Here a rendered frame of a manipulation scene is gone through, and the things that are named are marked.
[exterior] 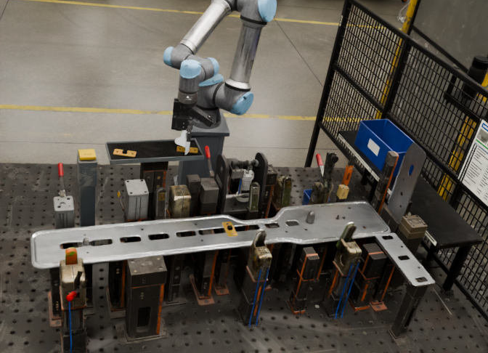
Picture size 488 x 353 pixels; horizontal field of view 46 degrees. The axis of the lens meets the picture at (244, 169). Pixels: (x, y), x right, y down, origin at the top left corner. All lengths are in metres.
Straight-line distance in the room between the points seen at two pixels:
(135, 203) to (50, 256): 0.36
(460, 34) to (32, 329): 3.37
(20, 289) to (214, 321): 0.74
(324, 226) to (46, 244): 1.05
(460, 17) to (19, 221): 3.19
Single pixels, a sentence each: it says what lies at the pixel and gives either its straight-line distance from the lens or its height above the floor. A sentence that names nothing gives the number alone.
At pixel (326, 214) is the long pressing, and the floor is 1.00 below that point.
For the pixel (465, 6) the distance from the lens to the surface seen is 4.39.
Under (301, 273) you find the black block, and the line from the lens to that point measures 2.23.
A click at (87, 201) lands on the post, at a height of 0.95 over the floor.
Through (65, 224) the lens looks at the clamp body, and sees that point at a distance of 2.18.
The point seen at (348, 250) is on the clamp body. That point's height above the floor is 1.04.
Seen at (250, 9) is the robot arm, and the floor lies 1.67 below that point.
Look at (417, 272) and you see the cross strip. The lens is 2.26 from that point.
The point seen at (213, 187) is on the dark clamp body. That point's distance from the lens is 2.26.
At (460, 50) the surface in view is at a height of 1.14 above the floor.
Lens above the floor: 2.36
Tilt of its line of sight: 32 degrees down
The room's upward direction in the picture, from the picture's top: 10 degrees clockwise
